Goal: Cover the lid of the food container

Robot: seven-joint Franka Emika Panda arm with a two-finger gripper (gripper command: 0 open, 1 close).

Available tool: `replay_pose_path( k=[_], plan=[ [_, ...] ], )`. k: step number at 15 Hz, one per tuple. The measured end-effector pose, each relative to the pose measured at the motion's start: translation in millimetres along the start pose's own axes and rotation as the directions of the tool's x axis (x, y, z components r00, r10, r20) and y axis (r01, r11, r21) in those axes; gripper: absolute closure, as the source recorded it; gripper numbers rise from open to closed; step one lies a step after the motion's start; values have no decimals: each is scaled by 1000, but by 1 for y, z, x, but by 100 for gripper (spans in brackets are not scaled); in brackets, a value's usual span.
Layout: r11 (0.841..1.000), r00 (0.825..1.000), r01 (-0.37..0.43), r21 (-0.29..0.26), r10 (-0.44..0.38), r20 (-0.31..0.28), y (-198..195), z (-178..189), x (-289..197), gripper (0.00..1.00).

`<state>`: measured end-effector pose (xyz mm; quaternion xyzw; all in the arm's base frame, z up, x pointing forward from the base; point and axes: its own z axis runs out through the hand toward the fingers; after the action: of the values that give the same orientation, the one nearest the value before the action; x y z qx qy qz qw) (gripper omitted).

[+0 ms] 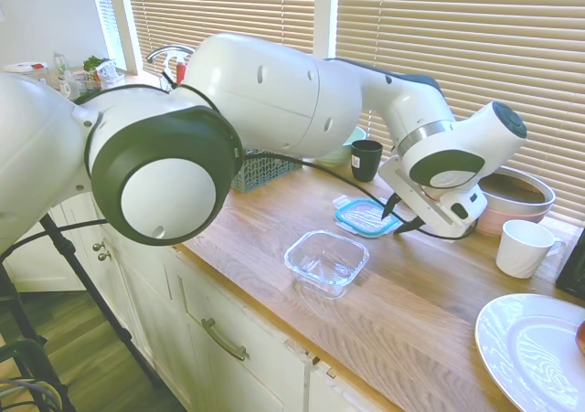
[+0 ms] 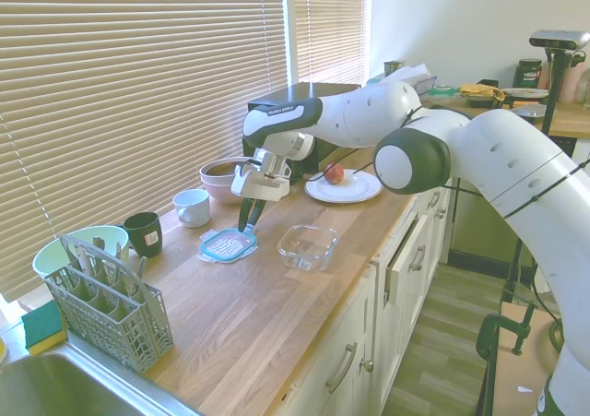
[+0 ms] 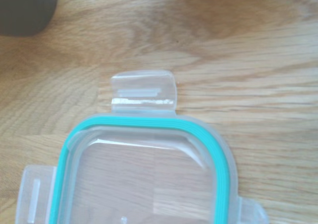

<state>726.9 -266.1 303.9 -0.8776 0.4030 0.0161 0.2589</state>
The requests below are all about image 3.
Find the clear lid with teal seal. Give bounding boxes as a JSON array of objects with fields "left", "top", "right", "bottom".
[{"left": 21, "top": 69, "right": 271, "bottom": 224}]

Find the black cup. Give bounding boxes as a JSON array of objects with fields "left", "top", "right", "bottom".
[{"left": 0, "top": 0, "right": 59, "bottom": 38}]

